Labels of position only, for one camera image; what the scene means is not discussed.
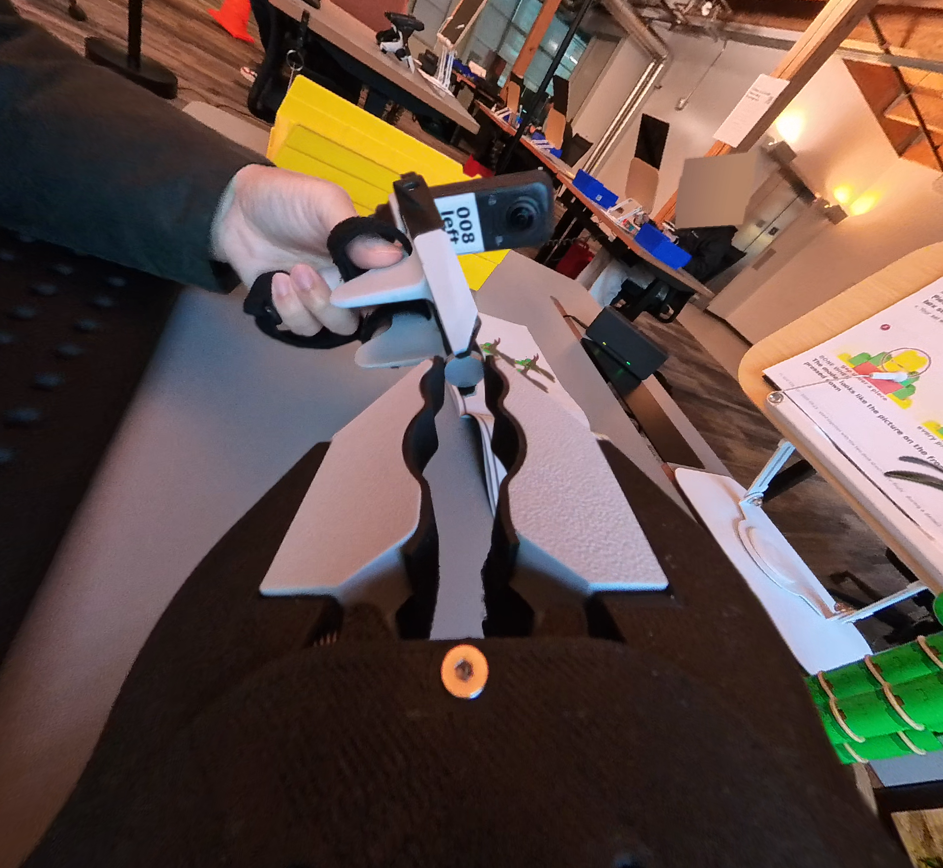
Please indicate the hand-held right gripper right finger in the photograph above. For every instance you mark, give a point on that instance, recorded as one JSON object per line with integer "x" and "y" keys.
{"x": 582, "y": 507}

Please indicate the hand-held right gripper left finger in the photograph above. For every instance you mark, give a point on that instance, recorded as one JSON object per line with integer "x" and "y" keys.
{"x": 353, "y": 507}

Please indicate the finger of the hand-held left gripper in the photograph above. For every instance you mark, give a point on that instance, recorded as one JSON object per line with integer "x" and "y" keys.
{"x": 449, "y": 286}

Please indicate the building instruction booklet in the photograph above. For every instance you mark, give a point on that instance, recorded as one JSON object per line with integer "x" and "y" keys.
{"x": 516, "y": 341}

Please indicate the person's left forearm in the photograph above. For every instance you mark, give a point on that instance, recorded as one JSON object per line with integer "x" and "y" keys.
{"x": 96, "y": 161}

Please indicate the white desk stand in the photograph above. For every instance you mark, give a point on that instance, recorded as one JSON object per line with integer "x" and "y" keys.
{"x": 722, "y": 507}

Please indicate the grey desk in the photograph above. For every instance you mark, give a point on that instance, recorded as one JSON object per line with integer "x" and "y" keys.
{"x": 243, "y": 404}

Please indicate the person's left hand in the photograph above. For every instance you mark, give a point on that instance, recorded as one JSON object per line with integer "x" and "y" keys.
{"x": 265, "y": 220}

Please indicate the red container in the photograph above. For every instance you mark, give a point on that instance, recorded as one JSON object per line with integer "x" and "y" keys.
{"x": 576, "y": 258}
{"x": 479, "y": 167}

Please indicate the blue plastic bin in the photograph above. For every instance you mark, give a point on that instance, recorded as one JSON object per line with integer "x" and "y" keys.
{"x": 663, "y": 247}
{"x": 595, "y": 190}

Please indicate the long wooden table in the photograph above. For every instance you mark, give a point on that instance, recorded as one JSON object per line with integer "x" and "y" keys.
{"x": 626, "y": 235}

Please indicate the beige chair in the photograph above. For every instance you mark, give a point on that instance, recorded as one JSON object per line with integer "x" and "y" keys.
{"x": 642, "y": 183}

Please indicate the black monitor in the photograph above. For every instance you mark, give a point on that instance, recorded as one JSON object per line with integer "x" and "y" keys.
{"x": 652, "y": 137}

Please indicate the black power box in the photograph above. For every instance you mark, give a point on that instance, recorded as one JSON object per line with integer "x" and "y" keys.
{"x": 626, "y": 338}

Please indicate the yellow plastic bin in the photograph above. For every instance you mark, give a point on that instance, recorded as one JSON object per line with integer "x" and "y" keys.
{"x": 331, "y": 139}

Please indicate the black white handheld device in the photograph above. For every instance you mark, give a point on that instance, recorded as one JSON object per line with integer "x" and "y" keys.
{"x": 398, "y": 39}

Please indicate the grey work table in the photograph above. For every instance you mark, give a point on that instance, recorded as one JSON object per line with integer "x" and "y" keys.
{"x": 353, "y": 36}

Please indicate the white paper notice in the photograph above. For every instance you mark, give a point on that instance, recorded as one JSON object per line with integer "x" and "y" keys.
{"x": 751, "y": 109}

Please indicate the printed instruction sheet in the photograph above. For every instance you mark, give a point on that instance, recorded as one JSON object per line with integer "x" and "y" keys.
{"x": 869, "y": 426}

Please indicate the black studded mat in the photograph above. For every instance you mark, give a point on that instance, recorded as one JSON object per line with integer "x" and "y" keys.
{"x": 59, "y": 367}

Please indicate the green brick bamboo model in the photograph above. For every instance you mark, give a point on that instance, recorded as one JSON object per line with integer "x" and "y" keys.
{"x": 884, "y": 698}

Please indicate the black round-base stand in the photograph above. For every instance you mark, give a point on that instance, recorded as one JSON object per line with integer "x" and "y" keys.
{"x": 136, "y": 69}

